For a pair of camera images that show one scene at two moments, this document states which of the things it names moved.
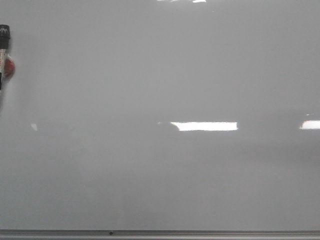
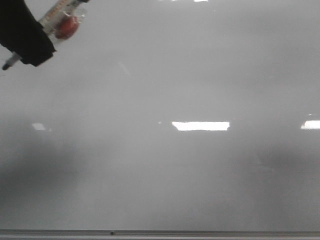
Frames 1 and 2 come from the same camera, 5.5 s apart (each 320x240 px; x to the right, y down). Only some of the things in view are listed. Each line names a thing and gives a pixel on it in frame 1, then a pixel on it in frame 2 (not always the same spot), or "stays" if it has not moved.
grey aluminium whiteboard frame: (159, 234) stays
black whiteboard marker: (5, 34) to (49, 21)
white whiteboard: (161, 115) stays
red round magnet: (9, 67) to (67, 27)
